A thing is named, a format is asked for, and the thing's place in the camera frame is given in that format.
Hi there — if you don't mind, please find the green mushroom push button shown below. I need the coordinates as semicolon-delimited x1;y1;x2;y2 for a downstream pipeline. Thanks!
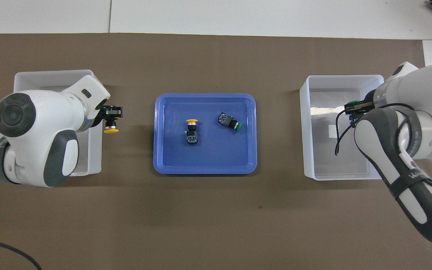
346;99;363;123
217;112;243;133

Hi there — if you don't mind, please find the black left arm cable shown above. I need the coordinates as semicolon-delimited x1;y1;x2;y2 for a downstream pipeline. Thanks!
0;235;42;270

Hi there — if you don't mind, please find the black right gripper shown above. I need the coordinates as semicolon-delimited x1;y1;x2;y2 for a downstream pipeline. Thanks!
345;100;375;115

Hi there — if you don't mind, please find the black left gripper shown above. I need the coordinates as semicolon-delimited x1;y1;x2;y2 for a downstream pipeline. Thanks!
101;106;123;125

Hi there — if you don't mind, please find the yellow mushroom push button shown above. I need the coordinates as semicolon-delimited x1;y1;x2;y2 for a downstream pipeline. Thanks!
103;117;120;134
185;119;199;145

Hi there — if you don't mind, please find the translucent white plastic box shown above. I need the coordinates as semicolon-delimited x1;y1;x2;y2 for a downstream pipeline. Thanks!
299;74;394;181
13;69;104;177

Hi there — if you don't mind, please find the brown table mat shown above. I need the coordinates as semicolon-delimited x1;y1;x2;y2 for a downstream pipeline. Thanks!
0;33;432;270

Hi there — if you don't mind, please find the blue plastic tray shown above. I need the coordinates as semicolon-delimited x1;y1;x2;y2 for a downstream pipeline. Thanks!
153;93;258;175

